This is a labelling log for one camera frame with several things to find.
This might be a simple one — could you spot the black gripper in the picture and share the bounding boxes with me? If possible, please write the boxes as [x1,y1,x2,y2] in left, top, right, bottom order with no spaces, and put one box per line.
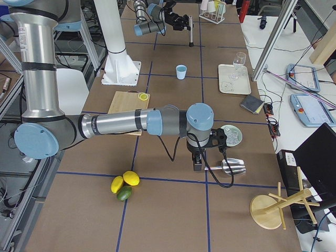
[187,128,227,171]
[164,1,194,30]

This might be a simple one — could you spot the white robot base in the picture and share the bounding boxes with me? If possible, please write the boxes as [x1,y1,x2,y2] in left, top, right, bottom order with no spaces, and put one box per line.
[94,0,141,87]

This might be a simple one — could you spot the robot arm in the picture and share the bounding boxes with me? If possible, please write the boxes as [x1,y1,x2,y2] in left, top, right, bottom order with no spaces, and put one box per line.
[8,1,226,171]
[133,1,193,36]

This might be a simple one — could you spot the pink cup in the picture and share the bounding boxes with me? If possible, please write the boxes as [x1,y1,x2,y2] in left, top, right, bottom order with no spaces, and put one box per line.
[200,0,208,11]

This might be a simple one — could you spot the white cup rack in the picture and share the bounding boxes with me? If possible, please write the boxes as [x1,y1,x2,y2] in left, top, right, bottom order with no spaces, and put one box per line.
[199,9,225,24]

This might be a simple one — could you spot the white cup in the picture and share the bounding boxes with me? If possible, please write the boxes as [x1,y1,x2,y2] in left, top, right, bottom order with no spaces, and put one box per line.
[206,1,216,13]

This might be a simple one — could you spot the yellow cup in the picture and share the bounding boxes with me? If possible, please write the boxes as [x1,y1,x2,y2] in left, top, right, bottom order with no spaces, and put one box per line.
[214,0,221,10]

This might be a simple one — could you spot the mint green cup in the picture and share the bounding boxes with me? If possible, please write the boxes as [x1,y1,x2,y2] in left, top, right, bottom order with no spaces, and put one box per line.
[218,1,226,16]

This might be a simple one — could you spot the light blue cup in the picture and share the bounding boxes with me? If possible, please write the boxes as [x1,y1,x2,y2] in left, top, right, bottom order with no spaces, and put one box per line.
[175,65,187,80]

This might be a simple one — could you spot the lemon slice upper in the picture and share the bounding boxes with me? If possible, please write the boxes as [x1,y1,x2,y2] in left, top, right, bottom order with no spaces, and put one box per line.
[138,92,150,101]

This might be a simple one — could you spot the yellow lemon at edge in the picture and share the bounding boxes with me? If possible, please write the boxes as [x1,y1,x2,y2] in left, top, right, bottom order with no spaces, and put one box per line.
[110,176,124,194]

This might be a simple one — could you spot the steel ice scoop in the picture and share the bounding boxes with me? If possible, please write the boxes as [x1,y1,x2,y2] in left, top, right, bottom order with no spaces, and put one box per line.
[210,157,246,175]

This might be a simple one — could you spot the green bowl of ice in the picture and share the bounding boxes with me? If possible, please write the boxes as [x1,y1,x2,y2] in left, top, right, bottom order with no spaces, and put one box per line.
[221,125,243,147]

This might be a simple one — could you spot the grey folded cloth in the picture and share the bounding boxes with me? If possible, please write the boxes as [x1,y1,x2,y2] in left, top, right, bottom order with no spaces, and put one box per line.
[240,94,265,114]

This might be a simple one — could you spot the clear wine glass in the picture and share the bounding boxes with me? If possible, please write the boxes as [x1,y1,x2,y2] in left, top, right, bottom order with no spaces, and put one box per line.
[231,51,246,79]

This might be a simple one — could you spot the cream bear tray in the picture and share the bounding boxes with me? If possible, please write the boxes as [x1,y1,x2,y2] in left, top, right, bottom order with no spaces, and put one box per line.
[218,64,251,95]

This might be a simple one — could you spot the black power strip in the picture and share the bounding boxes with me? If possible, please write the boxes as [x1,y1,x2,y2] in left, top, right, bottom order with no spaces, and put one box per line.
[263,102,281,139]

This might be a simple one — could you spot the green lime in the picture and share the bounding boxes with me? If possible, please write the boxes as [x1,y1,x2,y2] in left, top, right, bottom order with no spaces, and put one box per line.
[117,186,132,201]

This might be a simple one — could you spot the round wooden stand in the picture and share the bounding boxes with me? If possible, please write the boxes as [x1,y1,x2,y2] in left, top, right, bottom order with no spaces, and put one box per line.
[249,166,320,230]

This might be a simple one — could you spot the bamboo cutting board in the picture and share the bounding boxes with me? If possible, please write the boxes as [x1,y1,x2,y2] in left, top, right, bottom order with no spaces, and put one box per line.
[108,91,151,137]

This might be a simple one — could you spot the black laptop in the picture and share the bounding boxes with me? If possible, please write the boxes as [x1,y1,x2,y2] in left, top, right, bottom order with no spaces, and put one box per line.
[292,122,336,211]

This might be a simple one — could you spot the blue teach pendant near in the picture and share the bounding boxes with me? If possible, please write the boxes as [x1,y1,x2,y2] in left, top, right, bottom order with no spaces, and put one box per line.
[290,94,335,128]

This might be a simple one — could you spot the blue teach pendant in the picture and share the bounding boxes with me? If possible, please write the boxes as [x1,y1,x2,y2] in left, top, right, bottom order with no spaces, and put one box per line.
[290,94,335,128]
[286,64,320,92]

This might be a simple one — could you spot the blue teach pendant far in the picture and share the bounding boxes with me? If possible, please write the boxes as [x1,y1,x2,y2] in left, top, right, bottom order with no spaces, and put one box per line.
[286,64,320,92]

